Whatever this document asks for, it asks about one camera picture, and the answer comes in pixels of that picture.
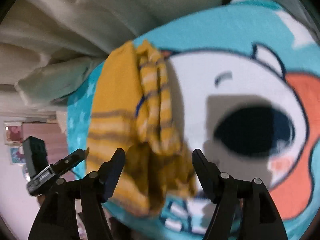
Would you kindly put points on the beige duvet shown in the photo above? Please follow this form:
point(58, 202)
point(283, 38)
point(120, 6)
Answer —
point(75, 17)

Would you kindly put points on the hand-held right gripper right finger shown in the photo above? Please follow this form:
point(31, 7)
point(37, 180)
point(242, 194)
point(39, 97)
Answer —
point(206, 177)

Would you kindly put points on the yellow striped shirt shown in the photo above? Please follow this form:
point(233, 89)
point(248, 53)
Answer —
point(112, 100)

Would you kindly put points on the red wall picture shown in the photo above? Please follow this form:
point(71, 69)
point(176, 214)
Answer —
point(12, 133)

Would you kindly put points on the blue wall picture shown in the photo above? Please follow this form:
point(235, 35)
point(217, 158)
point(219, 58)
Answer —
point(17, 155)

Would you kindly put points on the teal printed blanket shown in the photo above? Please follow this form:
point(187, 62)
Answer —
point(225, 30)

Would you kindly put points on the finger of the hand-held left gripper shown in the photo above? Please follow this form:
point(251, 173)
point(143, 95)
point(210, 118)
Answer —
point(72, 159)

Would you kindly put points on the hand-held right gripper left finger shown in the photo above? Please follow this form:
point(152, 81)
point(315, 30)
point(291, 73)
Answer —
point(113, 177)

